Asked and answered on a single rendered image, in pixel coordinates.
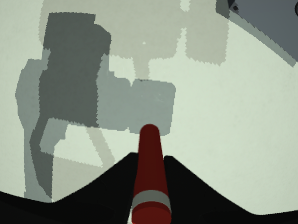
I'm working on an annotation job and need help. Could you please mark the dark red peg with grey band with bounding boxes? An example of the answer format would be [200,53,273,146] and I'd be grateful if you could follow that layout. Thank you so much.
[130,124,172,224]

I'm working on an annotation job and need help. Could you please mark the grey sloped panel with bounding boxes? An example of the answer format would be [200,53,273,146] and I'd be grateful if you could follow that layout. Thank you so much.
[227,0,298,61]

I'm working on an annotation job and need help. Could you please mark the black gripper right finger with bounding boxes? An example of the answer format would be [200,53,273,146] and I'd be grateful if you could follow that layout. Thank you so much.
[164,156,298,224]

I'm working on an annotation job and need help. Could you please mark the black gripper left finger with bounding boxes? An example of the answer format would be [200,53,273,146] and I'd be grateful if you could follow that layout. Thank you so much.
[0,152,140,224]

